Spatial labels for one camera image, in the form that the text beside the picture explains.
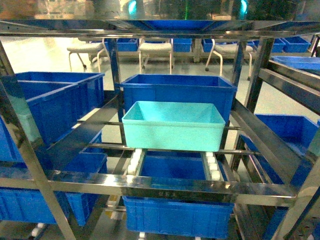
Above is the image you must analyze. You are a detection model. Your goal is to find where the blue bin right shelf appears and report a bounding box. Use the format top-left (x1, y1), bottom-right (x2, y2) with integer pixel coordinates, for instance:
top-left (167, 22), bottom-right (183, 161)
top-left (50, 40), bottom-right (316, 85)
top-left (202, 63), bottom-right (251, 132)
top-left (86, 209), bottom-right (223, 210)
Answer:
top-left (240, 114), bottom-right (320, 188)

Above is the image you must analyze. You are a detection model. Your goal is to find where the white stool right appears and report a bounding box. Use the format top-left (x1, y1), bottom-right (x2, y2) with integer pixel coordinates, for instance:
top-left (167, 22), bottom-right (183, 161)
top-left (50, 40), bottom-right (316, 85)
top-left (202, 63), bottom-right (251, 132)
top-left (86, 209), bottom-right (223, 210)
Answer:
top-left (202, 38), bottom-right (254, 77)

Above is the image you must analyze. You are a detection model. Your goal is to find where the white stool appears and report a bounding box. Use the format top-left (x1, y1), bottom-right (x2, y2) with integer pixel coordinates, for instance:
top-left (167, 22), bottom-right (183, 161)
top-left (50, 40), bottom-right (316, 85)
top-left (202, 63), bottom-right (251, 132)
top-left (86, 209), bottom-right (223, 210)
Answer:
top-left (202, 38), bottom-right (254, 77)
top-left (138, 37), bottom-right (174, 75)
top-left (66, 38), bottom-right (109, 73)

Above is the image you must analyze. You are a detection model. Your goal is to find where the blue bin lower left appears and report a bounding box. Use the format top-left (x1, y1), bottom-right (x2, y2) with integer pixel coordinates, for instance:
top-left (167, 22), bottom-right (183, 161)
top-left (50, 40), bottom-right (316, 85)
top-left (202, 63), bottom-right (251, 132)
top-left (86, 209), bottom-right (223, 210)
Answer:
top-left (0, 152), bottom-right (108, 227)

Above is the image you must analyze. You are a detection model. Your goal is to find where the teal plastic bin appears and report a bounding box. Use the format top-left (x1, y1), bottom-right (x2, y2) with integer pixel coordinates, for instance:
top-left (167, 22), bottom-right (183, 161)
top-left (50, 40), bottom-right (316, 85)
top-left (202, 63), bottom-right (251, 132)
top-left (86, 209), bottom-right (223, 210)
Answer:
top-left (122, 101), bottom-right (226, 152)

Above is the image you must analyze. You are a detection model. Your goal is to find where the blue bin behind teal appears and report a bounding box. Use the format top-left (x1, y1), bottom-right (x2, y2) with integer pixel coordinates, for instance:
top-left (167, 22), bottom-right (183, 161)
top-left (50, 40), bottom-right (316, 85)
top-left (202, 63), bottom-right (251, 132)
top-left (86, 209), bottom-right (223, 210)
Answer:
top-left (119, 74), bottom-right (237, 122)

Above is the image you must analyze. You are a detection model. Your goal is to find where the white stool left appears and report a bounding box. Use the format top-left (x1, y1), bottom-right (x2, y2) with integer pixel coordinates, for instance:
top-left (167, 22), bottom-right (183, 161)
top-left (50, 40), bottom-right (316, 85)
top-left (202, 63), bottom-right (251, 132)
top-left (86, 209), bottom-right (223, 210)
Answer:
top-left (66, 38), bottom-right (109, 73)

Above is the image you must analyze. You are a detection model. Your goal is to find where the blue bin lower centre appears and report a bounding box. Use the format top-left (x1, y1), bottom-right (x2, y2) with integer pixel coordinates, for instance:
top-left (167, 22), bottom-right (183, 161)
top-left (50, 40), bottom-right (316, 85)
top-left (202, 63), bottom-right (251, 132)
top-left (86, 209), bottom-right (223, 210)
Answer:
top-left (122, 196), bottom-right (234, 239)

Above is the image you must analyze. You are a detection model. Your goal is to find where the white stool centre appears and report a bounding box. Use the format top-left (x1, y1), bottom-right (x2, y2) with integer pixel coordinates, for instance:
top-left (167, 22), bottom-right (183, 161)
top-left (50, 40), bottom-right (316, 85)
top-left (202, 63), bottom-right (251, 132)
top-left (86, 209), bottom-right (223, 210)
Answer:
top-left (138, 37), bottom-right (174, 75)

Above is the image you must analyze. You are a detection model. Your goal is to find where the blue bin left shelf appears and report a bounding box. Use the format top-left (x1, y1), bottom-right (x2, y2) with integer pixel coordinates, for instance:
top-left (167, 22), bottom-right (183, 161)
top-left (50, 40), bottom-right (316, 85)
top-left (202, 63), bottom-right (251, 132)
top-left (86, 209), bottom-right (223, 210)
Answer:
top-left (1, 71), bottom-right (104, 153)

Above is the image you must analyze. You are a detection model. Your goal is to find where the blue bin shelf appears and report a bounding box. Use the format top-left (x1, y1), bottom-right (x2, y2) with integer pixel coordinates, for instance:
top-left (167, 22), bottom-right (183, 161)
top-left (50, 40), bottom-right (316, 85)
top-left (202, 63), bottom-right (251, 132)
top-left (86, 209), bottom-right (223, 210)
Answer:
top-left (240, 114), bottom-right (320, 188)
top-left (1, 71), bottom-right (104, 153)

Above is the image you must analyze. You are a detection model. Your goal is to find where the steel rack frame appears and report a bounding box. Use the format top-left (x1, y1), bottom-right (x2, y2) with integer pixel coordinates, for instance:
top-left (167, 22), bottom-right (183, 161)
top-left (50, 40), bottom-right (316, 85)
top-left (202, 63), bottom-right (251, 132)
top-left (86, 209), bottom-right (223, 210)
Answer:
top-left (0, 19), bottom-right (320, 240)

